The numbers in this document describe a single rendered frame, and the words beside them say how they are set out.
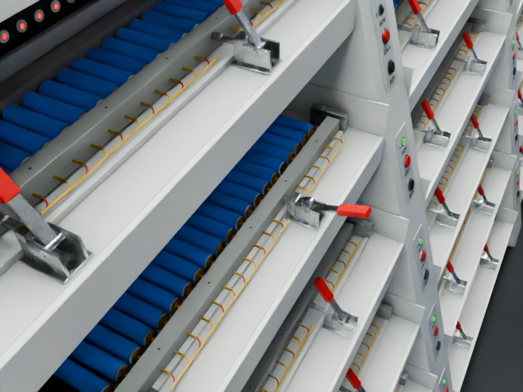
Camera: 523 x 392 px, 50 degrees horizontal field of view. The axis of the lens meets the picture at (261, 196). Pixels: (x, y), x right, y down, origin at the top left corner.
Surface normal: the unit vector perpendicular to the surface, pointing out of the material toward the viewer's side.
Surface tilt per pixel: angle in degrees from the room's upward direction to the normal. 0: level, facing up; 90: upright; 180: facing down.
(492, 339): 0
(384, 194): 90
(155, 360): 17
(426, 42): 90
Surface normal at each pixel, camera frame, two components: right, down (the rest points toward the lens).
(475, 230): -0.04, -0.71
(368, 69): -0.49, 0.62
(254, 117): 0.87, 0.32
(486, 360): -0.29, -0.77
